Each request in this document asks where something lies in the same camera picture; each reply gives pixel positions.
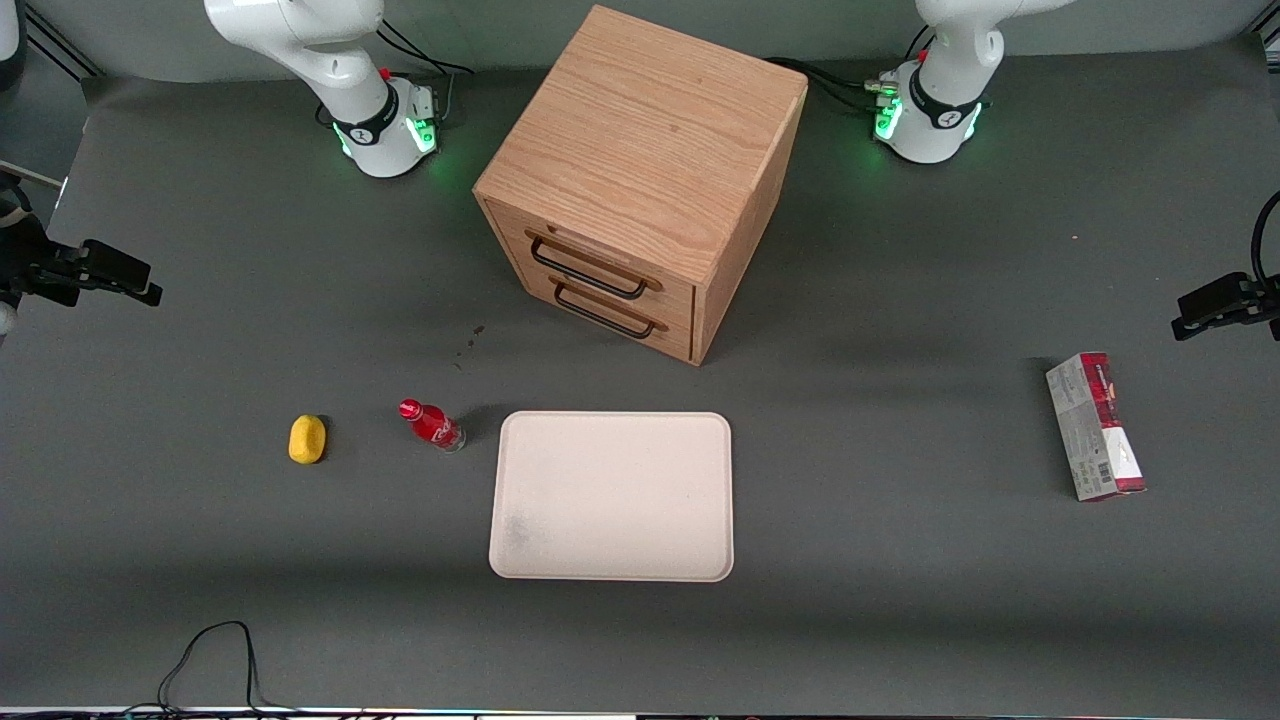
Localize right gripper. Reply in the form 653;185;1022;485
0;185;164;311

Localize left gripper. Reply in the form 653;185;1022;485
1171;272;1280;343

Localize small red coke bottle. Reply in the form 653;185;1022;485
398;398;467;454

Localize beige rectangular plastic tray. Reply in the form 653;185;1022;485
488;410;735;583

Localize red and grey carton box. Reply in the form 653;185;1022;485
1045;351;1148;503

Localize yellow sponge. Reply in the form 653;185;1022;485
288;414;328;466

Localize wooden two-drawer cabinet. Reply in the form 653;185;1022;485
472;4;809;367

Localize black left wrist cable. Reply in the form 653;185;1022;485
1249;190;1280;291

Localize black aluminium frame rail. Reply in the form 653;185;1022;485
25;8;103;81

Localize black right arm base cable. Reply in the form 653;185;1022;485
375;18;476;126

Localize thin black cable loop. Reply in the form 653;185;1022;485
120;620;301;717

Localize black left arm base cables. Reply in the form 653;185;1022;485
765;25;936;116

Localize black metal drawer handle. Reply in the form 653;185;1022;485
525;228;663;302
549;278;668;341

